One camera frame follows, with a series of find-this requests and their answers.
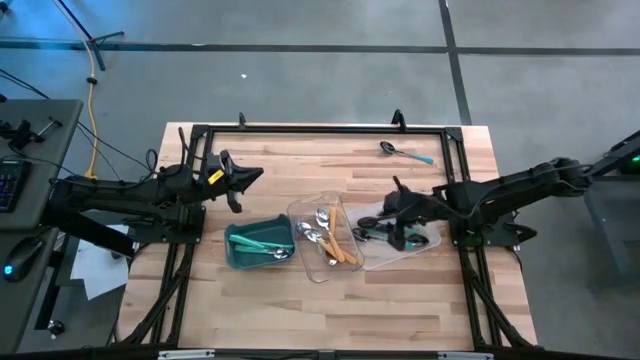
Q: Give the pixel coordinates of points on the black aluminium table frame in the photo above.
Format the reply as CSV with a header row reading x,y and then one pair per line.
x,y
325,129

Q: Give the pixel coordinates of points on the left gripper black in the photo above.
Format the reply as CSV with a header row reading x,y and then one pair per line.
x,y
225,180

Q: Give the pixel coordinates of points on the frosted white plastic bin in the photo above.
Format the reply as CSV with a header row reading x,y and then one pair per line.
x,y
380,255

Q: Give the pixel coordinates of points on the white paper sheets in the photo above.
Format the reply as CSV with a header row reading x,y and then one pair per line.
x,y
95,270

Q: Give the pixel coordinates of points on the black keyboard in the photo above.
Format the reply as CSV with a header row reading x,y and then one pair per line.
x,y
11,185

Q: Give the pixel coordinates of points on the silver bracket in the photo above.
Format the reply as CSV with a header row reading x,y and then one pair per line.
x,y
186,355
465,356

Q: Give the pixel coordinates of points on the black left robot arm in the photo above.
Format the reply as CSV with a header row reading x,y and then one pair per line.
x,y
125,195

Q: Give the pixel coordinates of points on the black table clamp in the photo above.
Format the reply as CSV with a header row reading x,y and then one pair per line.
x,y
398,119
242,120

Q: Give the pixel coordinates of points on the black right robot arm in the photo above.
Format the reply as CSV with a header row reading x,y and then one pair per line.
x,y
525,185

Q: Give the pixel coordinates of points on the dark grey cart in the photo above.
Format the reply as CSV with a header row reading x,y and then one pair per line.
x,y
615,210

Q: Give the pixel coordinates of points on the black floor beam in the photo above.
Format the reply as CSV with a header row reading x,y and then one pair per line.
x,y
85,231

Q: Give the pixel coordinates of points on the black tripod stand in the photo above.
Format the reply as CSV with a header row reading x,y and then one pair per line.
x,y
107,36

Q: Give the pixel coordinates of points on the black round knob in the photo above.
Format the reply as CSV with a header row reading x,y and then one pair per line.
x,y
56,327

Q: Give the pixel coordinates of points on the dark grey side table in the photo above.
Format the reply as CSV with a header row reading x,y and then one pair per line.
x,y
20,325

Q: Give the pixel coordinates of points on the black desk clamp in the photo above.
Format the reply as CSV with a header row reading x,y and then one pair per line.
x,y
21,135

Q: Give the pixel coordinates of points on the yellow label tag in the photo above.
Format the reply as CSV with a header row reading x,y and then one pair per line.
x,y
216,176

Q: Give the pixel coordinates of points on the teal plastic bin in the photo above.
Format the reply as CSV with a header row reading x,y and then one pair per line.
x,y
260,230

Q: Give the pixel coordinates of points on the clear plastic bin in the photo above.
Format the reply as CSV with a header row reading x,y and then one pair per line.
x,y
310,265

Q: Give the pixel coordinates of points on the black front crossbar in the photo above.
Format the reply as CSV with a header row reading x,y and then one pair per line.
x,y
400,357

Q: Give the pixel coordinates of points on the black computer mouse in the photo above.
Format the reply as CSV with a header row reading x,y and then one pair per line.
x,y
24,257

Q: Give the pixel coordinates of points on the grey desk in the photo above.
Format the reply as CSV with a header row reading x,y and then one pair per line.
x,y
50,145

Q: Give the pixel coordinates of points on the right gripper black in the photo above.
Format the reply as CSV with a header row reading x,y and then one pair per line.
x,y
417,207

